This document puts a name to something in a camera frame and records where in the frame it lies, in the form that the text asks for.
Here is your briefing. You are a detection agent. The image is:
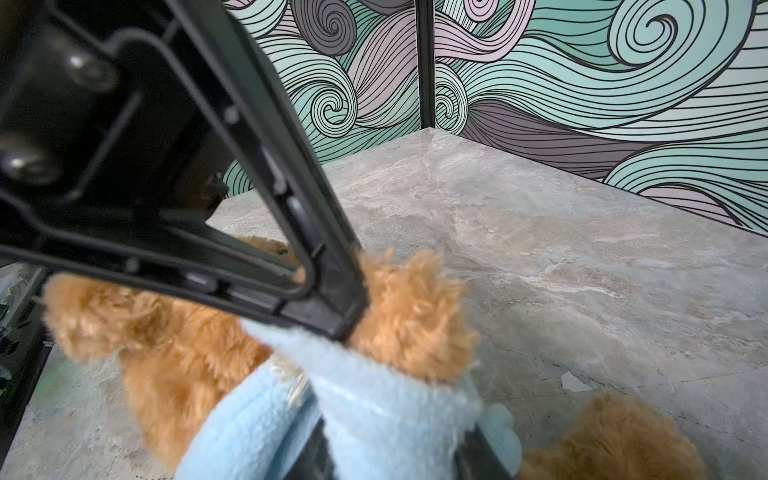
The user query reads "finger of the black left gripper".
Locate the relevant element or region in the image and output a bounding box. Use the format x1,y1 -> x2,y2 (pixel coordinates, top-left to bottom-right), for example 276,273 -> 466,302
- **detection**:
1,1 -> 368,341

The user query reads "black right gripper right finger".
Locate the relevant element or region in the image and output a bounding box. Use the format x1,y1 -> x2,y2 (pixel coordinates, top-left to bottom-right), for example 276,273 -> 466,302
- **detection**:
453,423 -> 513,480

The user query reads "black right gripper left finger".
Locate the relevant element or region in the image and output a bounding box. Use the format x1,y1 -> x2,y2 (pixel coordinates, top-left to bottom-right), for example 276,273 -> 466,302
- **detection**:
284,420 -> 335,480

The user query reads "light blue bear hoodie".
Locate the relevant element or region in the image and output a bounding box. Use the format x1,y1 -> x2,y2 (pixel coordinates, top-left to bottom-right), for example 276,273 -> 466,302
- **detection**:
175,320 -> 523,479

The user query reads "brown teddy bear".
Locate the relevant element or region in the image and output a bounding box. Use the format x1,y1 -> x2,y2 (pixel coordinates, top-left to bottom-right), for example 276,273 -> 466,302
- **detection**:
43,251 -> 706,479

